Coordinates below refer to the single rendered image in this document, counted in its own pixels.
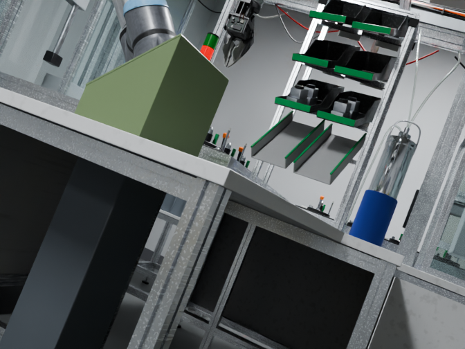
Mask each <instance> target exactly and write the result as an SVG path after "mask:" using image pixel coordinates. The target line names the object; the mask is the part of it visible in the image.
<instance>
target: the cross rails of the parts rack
mask: <svg viewBox="0 0 465 349"><path fill-rule="evenodd" d="M318 25H321V26H326V27H329V28H333V29H336V30H341V31H344V32H347V33H352V34H355V35H360V36H363V37H367V38H370V39H375V40H378V41H381V42H385V43H388V44H393V45H397V46H402V43H403V41H404V39H399V38H396V37H392V36H389V35H385V36H381V35H379V34H378V33H371V32H367V31H363V30H356V29H352V26H349V25H346V24H343V26H342V25H339V24H337V23H336V22H332V21H331V22H328V21H324V20H321V19H319V21H318ZM302 65H303V66H307V67H310V68H313V69H317V70H320V71H324V72H327V73H331V74H334V75H338V76H340V77H344V78H348V79H350V80H355V81H357V82H362V83H364V84H368V85H372V86H374V87H378V88H381V89H385V87H386V84H383V83H381V82H384V83H388V80H389V79H388V80H377V81H380V82H377V81H368V80H362V79H359V78H353V77H350V76H347V75H341V74H338V73H334V69H332V68H330V69H326V68H323V67H319V66H314V65H310V64H305V63H302ZM353 128H355V129H359V130H361V131H364V132H367V133H368V132H369V130H370V128H369V127H366V126H363V125H359V126H357V127H353Z"/></svg>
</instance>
